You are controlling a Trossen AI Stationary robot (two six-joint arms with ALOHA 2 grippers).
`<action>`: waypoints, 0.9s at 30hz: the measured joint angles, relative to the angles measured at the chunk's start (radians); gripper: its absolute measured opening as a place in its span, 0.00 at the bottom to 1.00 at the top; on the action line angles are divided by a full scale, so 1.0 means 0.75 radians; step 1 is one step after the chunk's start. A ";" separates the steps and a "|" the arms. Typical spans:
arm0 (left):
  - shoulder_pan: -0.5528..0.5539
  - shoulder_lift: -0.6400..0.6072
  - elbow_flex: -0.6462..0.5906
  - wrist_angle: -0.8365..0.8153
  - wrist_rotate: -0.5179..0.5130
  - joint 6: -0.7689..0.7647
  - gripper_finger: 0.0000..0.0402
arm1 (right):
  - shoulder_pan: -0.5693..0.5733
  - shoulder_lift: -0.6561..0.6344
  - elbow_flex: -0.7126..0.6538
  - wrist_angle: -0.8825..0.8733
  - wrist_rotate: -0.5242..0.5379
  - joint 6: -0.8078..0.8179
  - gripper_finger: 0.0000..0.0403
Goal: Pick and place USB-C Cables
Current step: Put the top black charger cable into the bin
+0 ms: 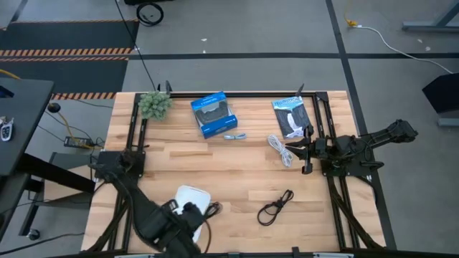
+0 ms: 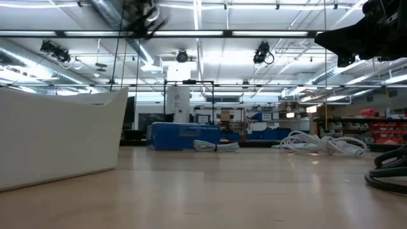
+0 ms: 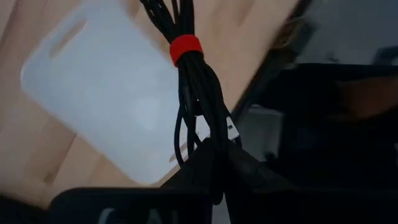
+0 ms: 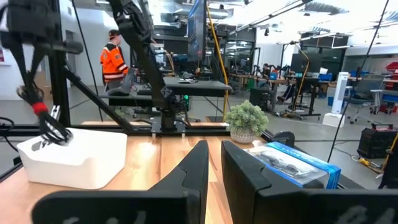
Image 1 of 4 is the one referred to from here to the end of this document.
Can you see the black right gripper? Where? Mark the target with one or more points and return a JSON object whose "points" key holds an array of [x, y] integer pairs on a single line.
{"points": [[317, 148]]}

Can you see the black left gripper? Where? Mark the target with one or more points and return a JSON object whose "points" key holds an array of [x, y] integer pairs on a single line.
{"points": [[188, 215]]}

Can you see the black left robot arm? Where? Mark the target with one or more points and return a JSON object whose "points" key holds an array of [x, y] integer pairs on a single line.
{"points": [[138, 200]]}

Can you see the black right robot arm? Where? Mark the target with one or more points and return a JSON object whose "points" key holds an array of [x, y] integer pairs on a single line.
{"points": [[362, 145]]}

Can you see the white plastic tray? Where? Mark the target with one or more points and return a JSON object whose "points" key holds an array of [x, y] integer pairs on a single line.
{"points": [[191, 197]]}

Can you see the blue game controller box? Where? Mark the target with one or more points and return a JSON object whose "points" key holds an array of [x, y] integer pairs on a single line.
{"points": [[214, 114]]}

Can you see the green succulent plant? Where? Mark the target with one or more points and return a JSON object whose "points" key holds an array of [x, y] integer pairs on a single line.
{"points": [[155, 105]]}

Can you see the black power strip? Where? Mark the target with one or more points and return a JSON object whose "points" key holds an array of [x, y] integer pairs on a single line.
{"points": [[74, 142]]}

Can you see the grey metal foot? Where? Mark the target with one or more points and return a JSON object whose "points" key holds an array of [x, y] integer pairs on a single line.
{"points": [[448, 122]]}

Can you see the black angular box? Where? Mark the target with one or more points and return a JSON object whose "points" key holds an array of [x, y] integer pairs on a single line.
{"points": [[443, 93]]}

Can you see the black caster wheel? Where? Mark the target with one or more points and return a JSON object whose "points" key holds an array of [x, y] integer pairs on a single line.
{"points": [[34, 234]]}

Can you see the grey metal table leg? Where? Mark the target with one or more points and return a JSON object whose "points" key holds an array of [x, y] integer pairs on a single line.
{"points": [[435, 23]]}

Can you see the black desk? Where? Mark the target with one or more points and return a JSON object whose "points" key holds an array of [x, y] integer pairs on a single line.
{"points": [[19, 122]]}

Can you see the black hazard-striped floor mat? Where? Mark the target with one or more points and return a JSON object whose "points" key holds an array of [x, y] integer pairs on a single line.
{"points": [[68, 53]]}

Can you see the white car key fob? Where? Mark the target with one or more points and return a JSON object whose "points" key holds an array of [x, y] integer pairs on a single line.
{"points": [[6, 130]]}

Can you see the black aluminium table frame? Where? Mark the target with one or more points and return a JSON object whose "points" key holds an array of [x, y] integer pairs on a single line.
{"points": [[335, 200]]}

